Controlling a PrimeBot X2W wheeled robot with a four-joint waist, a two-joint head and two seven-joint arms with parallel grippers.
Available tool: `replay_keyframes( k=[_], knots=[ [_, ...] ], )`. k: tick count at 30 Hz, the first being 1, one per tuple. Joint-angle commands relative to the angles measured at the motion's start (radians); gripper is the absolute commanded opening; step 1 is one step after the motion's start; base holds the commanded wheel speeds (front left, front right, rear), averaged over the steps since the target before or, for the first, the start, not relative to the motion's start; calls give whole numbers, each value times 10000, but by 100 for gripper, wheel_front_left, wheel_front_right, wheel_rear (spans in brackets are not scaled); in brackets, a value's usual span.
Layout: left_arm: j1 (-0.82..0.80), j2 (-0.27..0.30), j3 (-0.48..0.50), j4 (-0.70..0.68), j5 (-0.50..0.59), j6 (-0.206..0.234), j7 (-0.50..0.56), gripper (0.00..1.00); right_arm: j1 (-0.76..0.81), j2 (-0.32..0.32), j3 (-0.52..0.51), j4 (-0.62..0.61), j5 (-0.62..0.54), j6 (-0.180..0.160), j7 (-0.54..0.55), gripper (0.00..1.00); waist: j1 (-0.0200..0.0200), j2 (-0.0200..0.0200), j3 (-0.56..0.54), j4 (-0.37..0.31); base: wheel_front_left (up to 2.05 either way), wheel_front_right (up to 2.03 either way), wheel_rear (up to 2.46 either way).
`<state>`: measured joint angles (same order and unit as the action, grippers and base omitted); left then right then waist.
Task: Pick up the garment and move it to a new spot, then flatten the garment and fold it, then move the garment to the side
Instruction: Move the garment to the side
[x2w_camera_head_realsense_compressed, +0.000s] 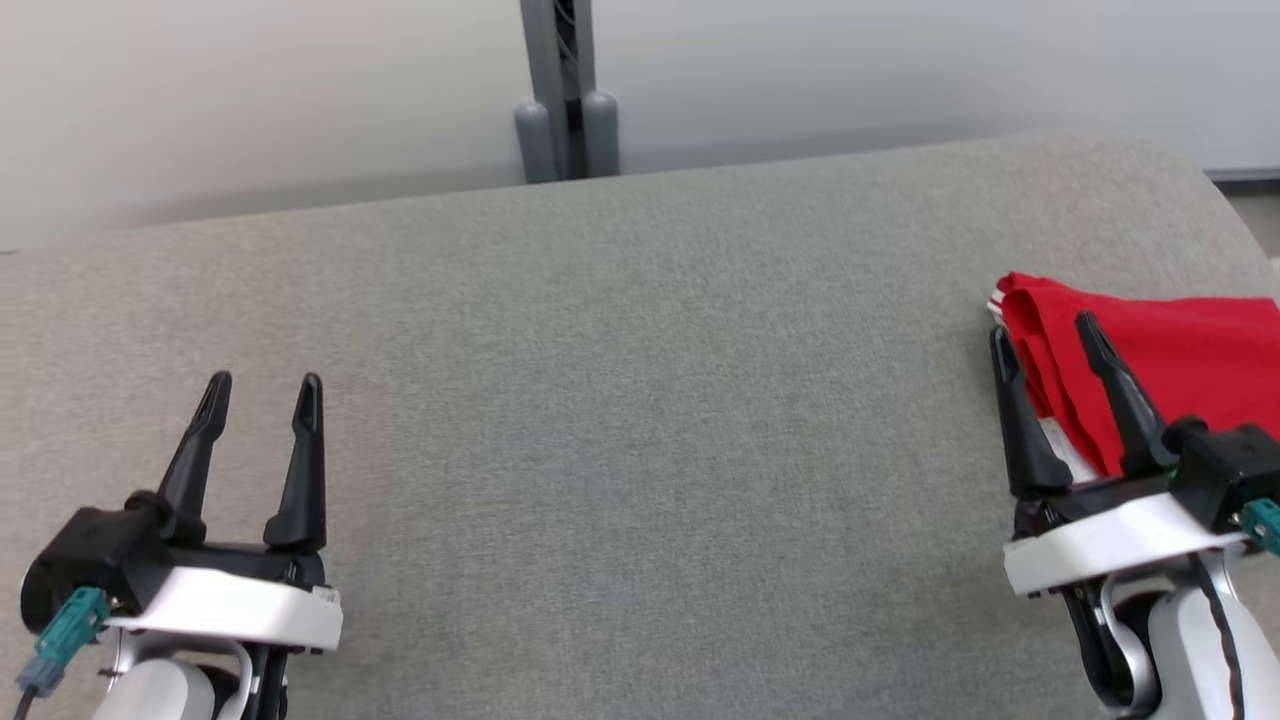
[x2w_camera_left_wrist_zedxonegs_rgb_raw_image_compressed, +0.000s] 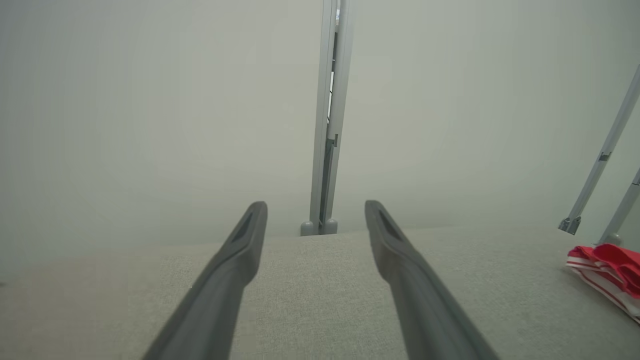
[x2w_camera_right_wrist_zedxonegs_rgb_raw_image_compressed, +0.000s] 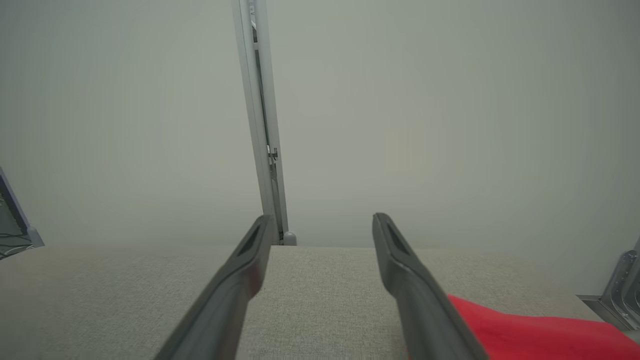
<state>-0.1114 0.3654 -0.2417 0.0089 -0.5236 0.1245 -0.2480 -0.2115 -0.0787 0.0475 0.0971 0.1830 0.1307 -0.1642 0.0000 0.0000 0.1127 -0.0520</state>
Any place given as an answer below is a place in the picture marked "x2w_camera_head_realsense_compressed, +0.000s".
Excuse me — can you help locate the red white basketball jersey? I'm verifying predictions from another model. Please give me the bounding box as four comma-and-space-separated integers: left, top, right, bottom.
995, 272, 1280, 477

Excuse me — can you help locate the grey partition post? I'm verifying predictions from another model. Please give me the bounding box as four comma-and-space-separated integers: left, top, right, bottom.
513, 0, 621, 185

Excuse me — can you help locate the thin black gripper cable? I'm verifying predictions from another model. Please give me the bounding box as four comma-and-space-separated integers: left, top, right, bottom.
1195, 555, 1247, 720

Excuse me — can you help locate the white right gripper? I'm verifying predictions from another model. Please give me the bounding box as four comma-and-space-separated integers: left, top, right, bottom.
989, 311, 1252, 707

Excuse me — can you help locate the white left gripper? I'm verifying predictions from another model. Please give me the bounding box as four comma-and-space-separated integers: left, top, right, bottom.
104, 371, 345, 720

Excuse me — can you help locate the black cable with teal plug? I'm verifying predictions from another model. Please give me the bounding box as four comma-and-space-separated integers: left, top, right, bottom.
14, 587, 111, 720
1240, 498, 1280, 558

